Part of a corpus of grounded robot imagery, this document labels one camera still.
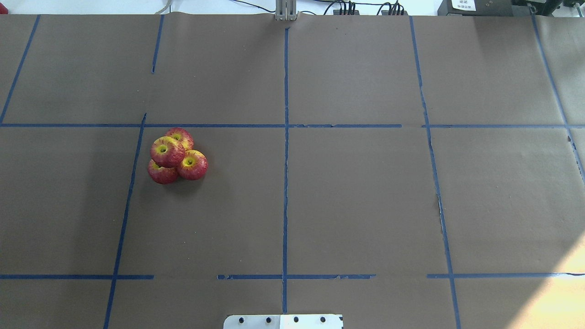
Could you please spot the carried red yellow apple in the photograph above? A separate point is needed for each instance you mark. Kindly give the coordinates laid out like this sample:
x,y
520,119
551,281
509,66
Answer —
x,y
167,152

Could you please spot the red yellow apple near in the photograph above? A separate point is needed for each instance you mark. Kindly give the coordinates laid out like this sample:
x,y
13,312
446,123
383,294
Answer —
x,y
193,166

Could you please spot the red yellow apple far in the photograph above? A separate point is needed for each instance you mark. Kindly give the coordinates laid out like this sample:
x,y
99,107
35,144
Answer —
x,y
182,136

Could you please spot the red yellow apple left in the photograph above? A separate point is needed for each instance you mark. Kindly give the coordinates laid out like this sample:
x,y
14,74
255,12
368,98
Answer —
x,y
162,175

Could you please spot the aluminium frame post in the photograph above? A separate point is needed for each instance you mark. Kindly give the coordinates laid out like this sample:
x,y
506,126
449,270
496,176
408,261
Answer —
x,y
286,10

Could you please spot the white camera pillar with base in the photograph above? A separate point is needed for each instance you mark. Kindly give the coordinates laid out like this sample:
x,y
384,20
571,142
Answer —
x,y
284,321

